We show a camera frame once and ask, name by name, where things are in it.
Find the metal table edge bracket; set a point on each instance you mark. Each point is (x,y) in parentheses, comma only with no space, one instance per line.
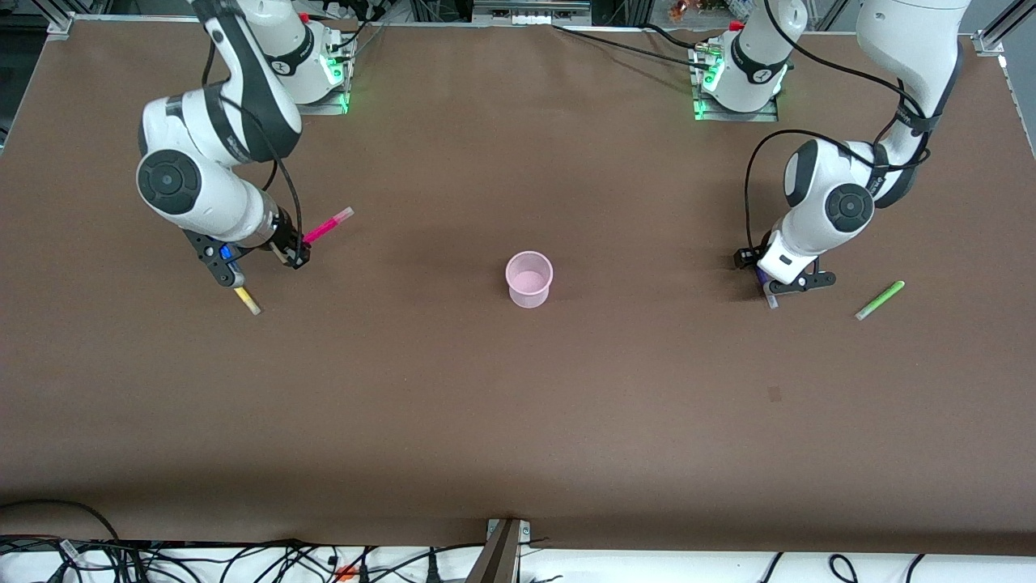
(498,551)

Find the pink marker pen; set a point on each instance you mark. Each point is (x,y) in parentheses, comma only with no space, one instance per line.
(332,224)

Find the pink plastic cup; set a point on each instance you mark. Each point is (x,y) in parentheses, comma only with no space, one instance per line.
(529,283)

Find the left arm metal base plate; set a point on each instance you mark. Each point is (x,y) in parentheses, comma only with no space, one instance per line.
(712,115)

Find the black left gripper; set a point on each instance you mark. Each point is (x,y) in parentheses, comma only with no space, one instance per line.
(745,258)

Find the yellow marker pen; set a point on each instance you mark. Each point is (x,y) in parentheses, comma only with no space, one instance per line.
(249,301)

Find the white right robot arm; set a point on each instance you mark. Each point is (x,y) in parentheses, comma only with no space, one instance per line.
(218,129)

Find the aluminium frame corner bracket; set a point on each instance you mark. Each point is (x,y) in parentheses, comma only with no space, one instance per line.
(989,42)

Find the grey power strip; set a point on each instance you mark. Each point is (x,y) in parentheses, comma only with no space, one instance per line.
(530,11)

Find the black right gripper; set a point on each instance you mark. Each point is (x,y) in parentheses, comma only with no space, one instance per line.
(285,237)

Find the purple marker pen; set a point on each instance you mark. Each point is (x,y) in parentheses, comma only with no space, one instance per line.
(770,298)

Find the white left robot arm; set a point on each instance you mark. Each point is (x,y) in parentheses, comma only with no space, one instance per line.
(834,202)

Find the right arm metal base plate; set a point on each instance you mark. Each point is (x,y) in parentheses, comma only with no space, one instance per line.
(336,104)

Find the green marker pen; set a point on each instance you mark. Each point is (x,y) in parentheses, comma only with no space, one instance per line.
(880,300)

